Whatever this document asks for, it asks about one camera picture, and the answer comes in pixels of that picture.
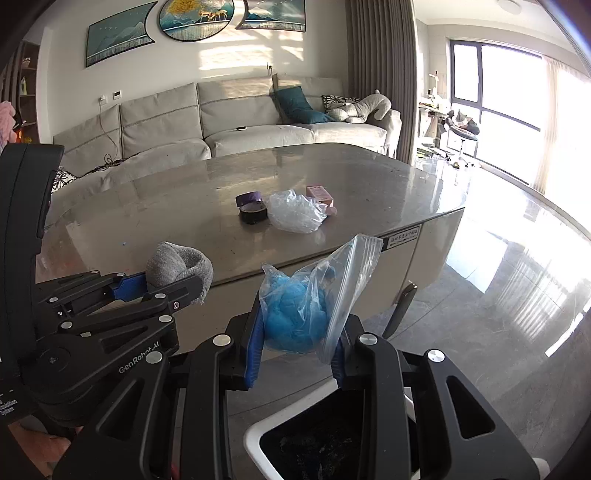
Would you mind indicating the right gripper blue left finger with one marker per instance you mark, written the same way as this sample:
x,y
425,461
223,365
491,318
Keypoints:
x,y
169,419

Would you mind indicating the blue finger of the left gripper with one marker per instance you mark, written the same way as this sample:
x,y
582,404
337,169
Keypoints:
x,y
114,286
87,315

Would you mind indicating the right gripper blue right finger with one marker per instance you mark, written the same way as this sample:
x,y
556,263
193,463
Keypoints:
x,y
421,416

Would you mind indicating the zip bag with blue item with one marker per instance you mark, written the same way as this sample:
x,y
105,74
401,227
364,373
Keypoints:
x,y
307,311

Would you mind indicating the clear plastic bag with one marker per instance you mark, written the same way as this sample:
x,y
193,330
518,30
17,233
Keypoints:
x,y
295,213

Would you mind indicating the pink small box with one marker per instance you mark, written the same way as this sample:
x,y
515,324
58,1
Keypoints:
x,y
321,195

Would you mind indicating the person's left hand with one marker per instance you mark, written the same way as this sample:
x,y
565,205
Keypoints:
x,y
42,449

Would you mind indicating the black tape roll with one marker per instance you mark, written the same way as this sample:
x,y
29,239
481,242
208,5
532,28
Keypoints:
x,y
253,213

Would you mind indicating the purple tape roll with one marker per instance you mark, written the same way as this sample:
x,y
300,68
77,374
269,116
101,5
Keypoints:
x,y
247,198

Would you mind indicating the black table leg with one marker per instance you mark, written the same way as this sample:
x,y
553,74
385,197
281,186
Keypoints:
x,y
405,299

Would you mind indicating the black white floral cushion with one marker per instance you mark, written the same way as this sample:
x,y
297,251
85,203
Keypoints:
x,y
62,178

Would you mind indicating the grey sectional sofa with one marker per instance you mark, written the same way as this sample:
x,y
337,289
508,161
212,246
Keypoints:
x,y
197,122

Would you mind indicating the teal cushion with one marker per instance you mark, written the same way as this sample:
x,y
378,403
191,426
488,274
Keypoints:
x,y
295,106

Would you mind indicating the wooden shelf unit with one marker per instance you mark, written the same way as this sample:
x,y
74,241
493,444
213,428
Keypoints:
x,y
18,86

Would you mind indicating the patterned cushion right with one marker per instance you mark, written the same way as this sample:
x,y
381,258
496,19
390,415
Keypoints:
x,y
332,101

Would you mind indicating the white plush toy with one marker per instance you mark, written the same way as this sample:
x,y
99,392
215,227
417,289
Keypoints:
x,y
376,104

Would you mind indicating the black stool by window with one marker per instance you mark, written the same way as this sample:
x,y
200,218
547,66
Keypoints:
x,y
466,128

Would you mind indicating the brown curtain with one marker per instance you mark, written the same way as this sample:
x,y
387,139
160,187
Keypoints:
x,y
382,47

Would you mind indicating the left wall painting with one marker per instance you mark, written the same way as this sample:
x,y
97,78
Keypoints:
x,y
117,34

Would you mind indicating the round wall painting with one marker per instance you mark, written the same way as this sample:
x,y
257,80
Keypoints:
x,y
194,20

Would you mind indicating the right wall painting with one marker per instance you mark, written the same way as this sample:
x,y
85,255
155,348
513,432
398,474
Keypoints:
x,y
282,15

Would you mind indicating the window frame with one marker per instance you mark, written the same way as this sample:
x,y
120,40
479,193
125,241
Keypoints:
x,y
503,90

